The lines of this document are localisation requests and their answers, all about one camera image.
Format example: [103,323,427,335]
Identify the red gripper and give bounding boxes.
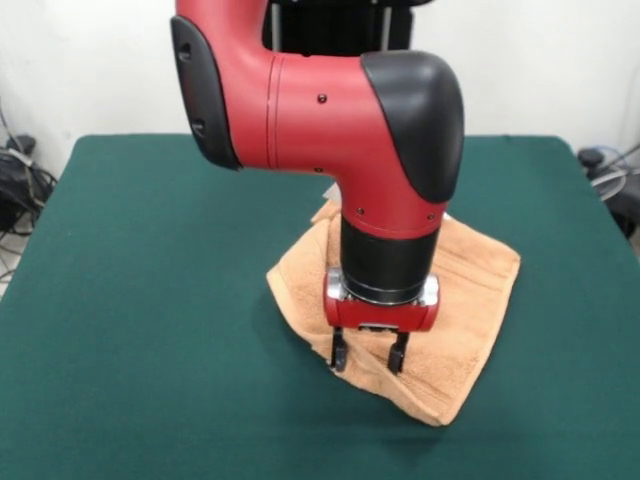
[323,267,442,376]

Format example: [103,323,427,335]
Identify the tan terry towel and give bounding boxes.
[266,187,522,428]

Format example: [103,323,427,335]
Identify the dark green table cloth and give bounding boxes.
[0,133,640,480]

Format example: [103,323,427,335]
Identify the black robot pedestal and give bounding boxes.
[262,0,416,57]

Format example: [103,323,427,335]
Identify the black cable and bag clutter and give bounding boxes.
[0,99,59,301]

